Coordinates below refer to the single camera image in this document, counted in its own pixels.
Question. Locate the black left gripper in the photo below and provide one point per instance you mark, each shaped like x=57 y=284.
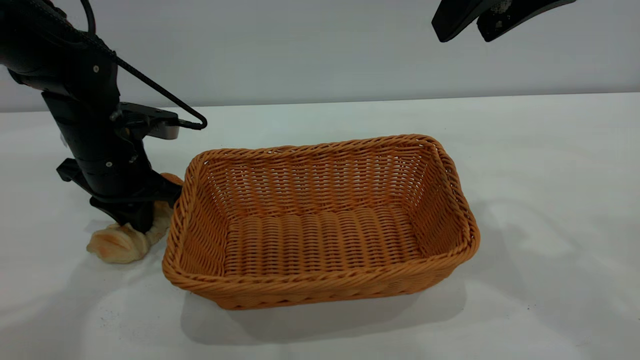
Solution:
x=100 y=160

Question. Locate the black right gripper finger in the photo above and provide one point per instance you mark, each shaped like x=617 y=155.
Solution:
x=457 y=15
x=515 y=17

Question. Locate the striped twisted bread loaf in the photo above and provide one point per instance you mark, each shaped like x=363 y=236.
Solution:
x=117 y=245

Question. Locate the orange woven wicker basket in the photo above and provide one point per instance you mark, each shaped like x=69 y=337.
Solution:
x=320 y=235

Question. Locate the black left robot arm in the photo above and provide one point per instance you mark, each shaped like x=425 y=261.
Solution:
x=45 y=45

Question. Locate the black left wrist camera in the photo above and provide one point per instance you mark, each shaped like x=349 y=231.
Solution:
x=150 y=122

